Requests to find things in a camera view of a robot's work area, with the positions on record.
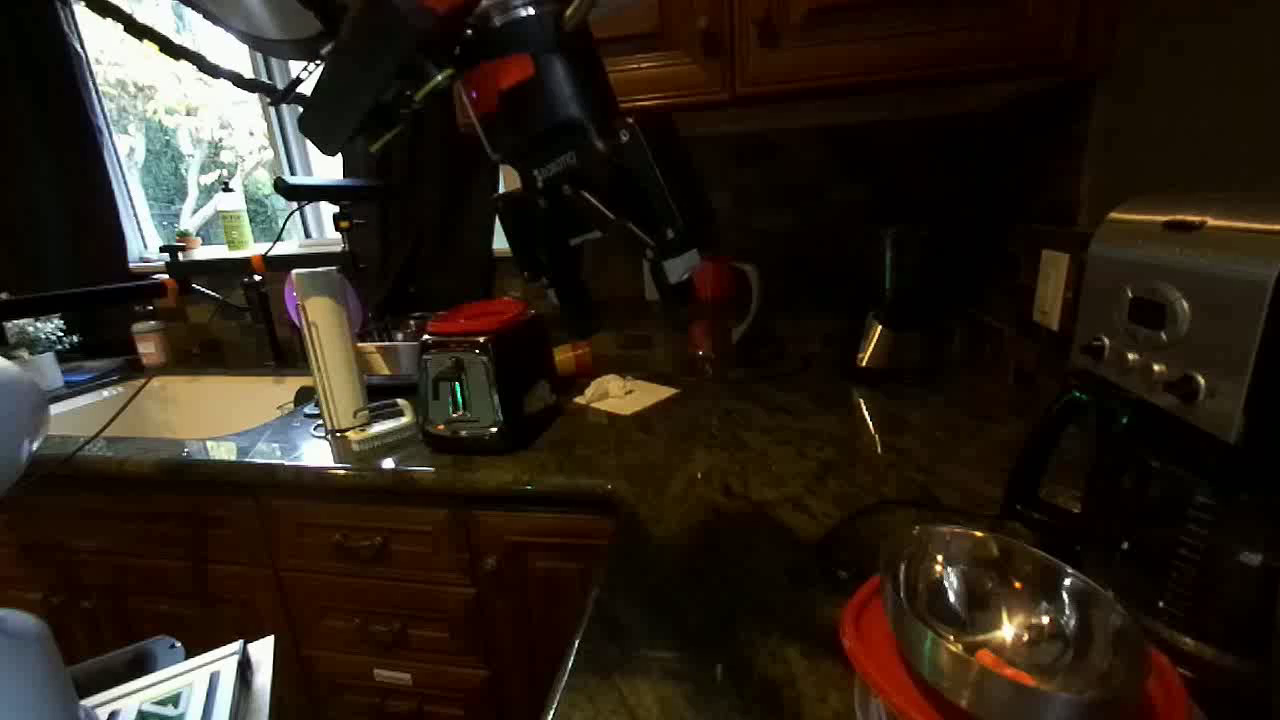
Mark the stainless steel bowl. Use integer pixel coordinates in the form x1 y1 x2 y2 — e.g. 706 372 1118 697
887 519 1152 720

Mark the white paper napkin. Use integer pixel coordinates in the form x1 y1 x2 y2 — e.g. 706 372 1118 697
574 372 684 420

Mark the red mug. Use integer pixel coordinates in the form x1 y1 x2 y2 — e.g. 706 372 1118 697
684 251 767 365

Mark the small glass cup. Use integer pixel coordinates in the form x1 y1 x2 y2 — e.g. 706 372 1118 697
129 315 173 372

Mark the brown soap bottle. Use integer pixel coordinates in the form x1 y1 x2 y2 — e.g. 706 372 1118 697
155 240 191 365

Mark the red lid container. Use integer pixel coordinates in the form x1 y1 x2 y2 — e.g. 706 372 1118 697
838 574 1204 720

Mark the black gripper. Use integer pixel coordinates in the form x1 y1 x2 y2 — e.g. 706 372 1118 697
456 26 631 258

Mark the white dishwasher rack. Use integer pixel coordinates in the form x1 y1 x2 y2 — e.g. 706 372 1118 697
72 633 279 720

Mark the wooden cabinet door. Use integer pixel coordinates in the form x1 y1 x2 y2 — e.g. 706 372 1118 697
733 0 1092 100
586 0 740 112
473 511 622 720

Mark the purple round object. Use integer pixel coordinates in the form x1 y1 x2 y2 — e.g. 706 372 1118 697
279 264 368 337

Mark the dark window curtain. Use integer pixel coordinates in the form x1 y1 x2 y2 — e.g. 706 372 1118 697
0 0 136 298
334 124 504 337

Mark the wooden upper cabinet door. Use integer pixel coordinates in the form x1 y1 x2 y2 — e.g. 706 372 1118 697
733 0 1092 100
586 0 740 112

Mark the small orange fruit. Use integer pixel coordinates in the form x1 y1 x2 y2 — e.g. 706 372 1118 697
552 337 600 380

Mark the white kitchen sink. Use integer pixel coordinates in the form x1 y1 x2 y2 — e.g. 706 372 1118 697
43 369 322 454

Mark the wooden lower cabinet unit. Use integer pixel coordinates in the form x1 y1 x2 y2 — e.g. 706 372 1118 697
0 471 625 720

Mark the silver coffee maker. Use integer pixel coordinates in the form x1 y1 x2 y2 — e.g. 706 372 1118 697
996 197 1280 683

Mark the wooden drawer front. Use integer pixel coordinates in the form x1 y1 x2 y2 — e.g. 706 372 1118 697
279 574 482 657
273 497 473 579

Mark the small potted plant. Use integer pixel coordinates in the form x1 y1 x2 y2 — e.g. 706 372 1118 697
0 311 72 395

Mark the green spray bottle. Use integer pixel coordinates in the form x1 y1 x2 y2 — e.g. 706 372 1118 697
211 178 257 258

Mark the wooden lower cabinet door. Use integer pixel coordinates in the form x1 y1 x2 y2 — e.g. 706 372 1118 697
473 511 622 720

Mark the black toaster red top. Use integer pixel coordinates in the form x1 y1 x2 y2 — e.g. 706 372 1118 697
415 294 566 458

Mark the kitchen window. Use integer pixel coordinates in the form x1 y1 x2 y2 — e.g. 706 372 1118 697
72 0 354 264

